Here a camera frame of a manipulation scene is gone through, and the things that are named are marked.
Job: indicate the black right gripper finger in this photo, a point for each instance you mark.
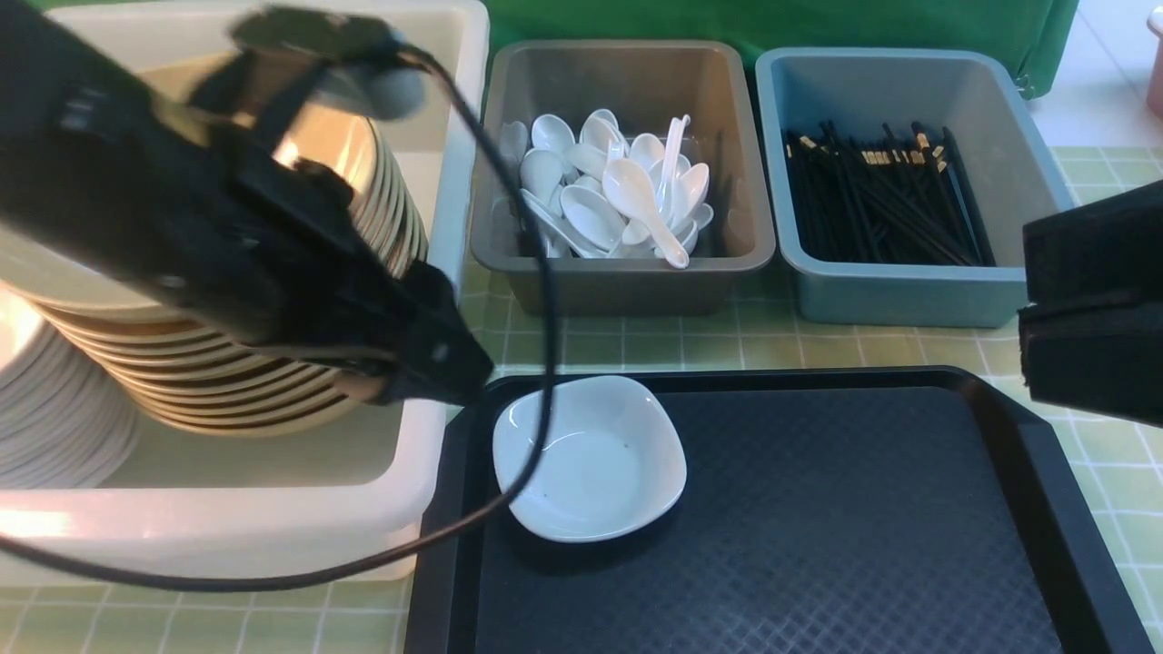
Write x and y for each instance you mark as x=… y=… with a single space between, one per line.
x=1097 y=256

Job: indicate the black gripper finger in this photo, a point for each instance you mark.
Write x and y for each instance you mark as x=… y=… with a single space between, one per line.
x=1097 y=353

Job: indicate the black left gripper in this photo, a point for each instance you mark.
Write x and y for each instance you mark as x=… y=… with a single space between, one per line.
x=184 y=202

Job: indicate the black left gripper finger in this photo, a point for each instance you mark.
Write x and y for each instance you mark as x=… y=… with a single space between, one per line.
x=436 y=345

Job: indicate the white square dish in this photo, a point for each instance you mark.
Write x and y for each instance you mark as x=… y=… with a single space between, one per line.
x=613 y=463

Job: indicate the white ceramic soup spoon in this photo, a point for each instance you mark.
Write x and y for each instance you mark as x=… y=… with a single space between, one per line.
x=628 y=189

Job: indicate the green checked tablecloth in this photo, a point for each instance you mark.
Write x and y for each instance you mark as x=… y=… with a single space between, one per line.
x=1116 y=463

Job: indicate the pink container at edge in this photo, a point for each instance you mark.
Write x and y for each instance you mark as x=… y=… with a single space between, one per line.
x=1154 y=92

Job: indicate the stack of tan bowls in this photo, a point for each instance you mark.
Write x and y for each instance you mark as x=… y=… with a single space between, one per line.
x=191 y=377

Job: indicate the blue plastic chopstick bin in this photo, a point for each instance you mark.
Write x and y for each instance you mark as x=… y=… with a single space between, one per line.
x=875 y=92

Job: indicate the pile of black chopsticks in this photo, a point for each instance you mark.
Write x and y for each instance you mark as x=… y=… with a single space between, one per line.
x=905 y=199

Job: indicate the green fabric backdrop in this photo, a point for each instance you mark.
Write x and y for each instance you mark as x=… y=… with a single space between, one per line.
x=1026 y=37

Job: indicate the pile of white spoons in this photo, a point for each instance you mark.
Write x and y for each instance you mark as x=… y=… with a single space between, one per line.
x=562 y=175

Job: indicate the stack of white plates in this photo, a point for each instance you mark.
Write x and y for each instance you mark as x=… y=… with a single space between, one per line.
x=65 y=423

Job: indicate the large white plastic tub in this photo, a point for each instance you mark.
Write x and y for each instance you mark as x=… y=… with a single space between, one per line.
x=214 y=506

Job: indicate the grey plastic spoon bin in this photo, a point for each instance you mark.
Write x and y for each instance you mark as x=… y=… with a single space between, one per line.
x=647 y=83

